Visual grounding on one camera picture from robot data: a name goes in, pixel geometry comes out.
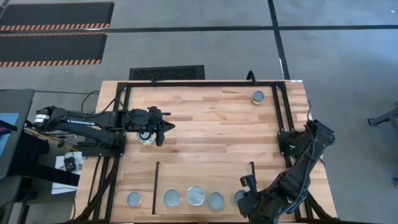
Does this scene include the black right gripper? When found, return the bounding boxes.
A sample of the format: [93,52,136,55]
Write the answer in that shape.
[237,175,282,224]

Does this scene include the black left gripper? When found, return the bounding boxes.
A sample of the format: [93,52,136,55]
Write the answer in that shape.
[123,105,176,147]

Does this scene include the grey-top tin can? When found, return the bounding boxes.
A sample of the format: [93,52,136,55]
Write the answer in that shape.
[233,190,247,205]
[126,191,144,208]
[163,189,182,208]

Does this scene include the green label tin can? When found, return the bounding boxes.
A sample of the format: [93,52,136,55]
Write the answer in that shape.
[207,191,225,212]

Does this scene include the olive label shiny-top can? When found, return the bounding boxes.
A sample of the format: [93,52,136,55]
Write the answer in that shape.
[186,185,206,207]

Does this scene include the green and yellow label can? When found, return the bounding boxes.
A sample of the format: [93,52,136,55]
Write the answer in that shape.
[250,90,266,106]

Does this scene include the pale green label can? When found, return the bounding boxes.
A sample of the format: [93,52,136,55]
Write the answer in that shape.
[136,130,155,147]

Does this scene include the black floor vent grille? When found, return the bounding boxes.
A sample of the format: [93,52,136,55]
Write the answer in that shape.
[129,65,206,81]

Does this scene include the small black device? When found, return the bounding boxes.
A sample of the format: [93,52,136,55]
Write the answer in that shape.
[63,156,77,171]

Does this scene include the white paper sheets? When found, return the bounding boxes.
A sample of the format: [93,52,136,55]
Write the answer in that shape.
[51,151,85,195]

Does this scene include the black desk base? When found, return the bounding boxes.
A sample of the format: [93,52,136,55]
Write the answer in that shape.
[12,132,81,187]

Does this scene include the black hazard-striped floor mat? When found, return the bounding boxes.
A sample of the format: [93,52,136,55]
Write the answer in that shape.
[0,32,108,68]
[0,1,115,32]

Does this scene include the dark grey desk top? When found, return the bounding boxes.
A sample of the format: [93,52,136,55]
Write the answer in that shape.
[0,88,35,180]

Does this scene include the black stand leg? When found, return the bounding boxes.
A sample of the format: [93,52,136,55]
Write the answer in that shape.
[368,104,398,128]

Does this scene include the blue panel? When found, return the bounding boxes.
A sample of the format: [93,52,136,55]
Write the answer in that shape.
[0,112,20,156]

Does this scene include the black metal rig frame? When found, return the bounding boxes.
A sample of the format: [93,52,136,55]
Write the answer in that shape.
[73,79,338,224]

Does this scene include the yellow cable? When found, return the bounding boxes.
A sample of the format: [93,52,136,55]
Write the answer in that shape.
[24,129,81,152]

